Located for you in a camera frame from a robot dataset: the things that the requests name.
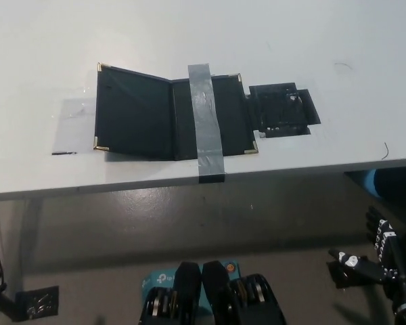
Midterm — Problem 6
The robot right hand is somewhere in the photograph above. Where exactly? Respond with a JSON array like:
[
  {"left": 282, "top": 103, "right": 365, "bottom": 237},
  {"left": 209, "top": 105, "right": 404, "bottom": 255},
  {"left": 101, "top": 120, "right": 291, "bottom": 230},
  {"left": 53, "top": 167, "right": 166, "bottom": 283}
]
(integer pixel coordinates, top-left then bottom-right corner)
[{"left": 328, "top": 205, "right": 406, "bottom": 311}]

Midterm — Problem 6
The black diary with gold corners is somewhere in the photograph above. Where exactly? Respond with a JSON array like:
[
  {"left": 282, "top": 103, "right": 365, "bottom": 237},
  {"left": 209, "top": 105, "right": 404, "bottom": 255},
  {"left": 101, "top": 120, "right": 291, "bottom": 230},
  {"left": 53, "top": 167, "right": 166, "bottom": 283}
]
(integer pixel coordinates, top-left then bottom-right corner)
[{"left": 93, "top": 62, "right": 260, "bottom": 162}]

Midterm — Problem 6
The black robot body with teal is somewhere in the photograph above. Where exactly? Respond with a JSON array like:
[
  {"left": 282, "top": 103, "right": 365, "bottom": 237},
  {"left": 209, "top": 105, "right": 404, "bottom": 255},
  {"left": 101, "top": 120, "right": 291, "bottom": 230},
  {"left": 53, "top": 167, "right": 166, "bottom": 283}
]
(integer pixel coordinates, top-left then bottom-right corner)
[{"left": 138, "top": 259, "right": 288, "bottom": 325}]

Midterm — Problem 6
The grey metal table leg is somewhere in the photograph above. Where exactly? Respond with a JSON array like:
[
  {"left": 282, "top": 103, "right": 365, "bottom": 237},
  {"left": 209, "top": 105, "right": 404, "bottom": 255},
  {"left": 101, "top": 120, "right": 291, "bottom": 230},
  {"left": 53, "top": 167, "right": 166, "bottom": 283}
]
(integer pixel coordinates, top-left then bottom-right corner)
[{"left": 6, "top": 198, "right": 45, "bottom": 295}]

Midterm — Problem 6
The blue object under table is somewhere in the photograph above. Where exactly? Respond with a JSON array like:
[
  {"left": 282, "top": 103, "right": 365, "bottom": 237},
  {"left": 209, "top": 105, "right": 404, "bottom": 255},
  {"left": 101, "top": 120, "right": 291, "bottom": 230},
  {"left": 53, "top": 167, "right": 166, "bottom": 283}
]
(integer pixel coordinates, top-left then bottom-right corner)
[{"left": 357, "top": 170, "right": 382, "bottom": 198}]

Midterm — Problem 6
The clear plastic tape patch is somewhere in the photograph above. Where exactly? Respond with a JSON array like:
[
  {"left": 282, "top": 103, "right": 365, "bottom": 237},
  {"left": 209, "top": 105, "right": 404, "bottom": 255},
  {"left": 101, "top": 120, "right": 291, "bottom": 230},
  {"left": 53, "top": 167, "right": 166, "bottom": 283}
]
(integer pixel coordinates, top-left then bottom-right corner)
[{"left": 50, "top": 97, "right": 99, "bottom": 156}]

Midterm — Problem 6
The black tape patch on table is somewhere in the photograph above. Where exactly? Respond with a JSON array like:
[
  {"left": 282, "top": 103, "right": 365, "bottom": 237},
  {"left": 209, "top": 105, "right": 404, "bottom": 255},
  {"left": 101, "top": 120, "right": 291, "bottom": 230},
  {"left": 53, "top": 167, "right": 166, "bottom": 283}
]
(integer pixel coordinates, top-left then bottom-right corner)
[{"left": 246, "top": 81, "right": 322, "bottom": 138}]

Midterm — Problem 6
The grey duct tape strip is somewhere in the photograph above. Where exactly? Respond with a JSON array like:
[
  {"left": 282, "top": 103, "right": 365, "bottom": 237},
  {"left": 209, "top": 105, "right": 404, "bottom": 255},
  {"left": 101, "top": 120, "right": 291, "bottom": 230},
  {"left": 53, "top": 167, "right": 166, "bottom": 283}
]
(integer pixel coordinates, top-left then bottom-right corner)
[{"left": 187, "top": 63, "right": 227, "bottom": 185}]

